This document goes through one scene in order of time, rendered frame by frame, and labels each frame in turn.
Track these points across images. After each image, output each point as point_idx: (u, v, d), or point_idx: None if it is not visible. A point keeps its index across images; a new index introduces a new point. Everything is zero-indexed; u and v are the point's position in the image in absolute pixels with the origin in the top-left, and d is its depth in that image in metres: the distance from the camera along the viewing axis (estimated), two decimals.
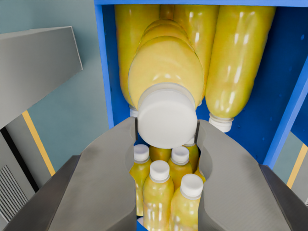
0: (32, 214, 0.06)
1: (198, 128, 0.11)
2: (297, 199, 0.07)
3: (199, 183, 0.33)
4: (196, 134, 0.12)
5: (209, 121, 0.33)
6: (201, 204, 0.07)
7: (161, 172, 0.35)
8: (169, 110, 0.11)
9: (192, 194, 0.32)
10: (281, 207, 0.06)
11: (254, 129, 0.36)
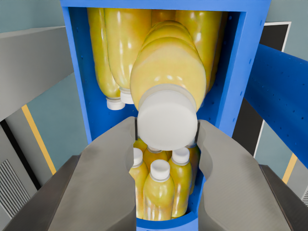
0: (32, 214, 0.06)
1: (198, 128, 0.11)
2: (298, 199, 0.07)
3: (166, 167, 0.37)
4: (196, 134, 0.12)
5: None
6: (201, 204, 0.07)
7: (134, 157, 0.39)
8: (130, 102, 0.33)
9: (158, 176, 0.36)
10: (282, 207, 0.06)
11: None
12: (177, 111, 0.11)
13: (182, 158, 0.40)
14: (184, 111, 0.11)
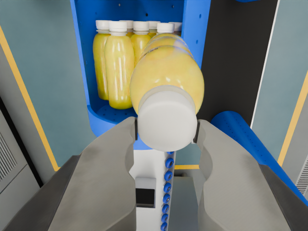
0: (32, 214, 0.06)
1: (198, 128, 0.11)
2: (297, 199, 0.07)
3: None
4: (196, 134, 0.12)
5: None
6: (201, 204, 0.07)
7: None
8: None
9: None
10: (281, 207, 0.06)
11: None
12: None
13: None
14: None
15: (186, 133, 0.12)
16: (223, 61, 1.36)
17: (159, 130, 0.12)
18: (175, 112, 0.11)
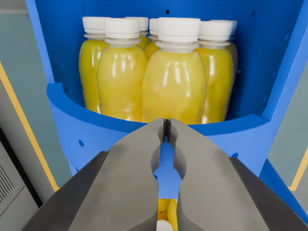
0: (60, 202, 0.06)
1: (169, 128, 0.11)
2: (266, 187, 0.07)
3: (193, 19, 0.16)
4: (168, 134, 0.12)
5: None
6: (179, 205, 0.07)
7: (123, 19, 0.19)
8: None
9: (177, 31, 0.15)
10: (253, 197, 0.07)
11: None
12: None
13: (220, 25, 0.20)
14: None
15: None
16: None
17: (160, 230, 0.32)
18: (165, 223, 0.33)
